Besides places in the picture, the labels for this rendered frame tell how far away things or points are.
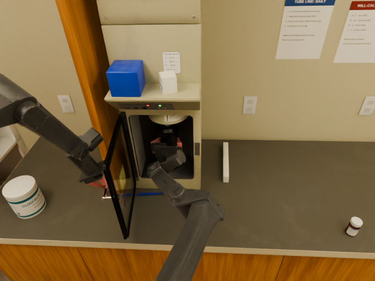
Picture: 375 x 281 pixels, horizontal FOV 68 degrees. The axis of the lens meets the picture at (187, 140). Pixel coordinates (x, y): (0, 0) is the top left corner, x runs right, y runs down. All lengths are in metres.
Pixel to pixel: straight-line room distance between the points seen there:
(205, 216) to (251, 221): 0.65
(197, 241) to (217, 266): 0.78
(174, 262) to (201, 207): 0.14
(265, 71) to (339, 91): 0.41
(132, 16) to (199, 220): 0.65
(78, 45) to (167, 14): 0.29
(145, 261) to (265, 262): 0.54
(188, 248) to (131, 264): 0.87
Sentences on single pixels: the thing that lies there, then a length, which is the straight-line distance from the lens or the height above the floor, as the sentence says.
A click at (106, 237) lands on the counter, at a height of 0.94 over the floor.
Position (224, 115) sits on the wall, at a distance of 1.60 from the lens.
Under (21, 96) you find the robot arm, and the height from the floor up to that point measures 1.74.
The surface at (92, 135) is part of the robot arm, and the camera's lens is 0.98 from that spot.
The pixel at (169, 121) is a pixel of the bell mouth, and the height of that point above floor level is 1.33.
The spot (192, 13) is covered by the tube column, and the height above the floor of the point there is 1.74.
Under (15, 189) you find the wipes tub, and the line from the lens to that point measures 1.40.
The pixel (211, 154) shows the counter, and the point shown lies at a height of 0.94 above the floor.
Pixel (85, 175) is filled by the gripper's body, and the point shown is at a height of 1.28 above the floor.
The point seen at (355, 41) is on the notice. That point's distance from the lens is 1.57.
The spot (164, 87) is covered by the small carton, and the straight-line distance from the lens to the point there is 0.93.
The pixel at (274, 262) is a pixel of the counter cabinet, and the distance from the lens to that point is 1.37.
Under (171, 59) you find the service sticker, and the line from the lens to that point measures 0.98.
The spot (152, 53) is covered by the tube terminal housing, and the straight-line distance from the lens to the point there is 0.98.
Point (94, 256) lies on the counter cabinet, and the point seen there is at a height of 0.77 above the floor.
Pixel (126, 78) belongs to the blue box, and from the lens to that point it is 0.92.
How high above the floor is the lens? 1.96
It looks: 38 degrees down
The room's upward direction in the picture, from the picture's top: 2 degrees counter-clockwise
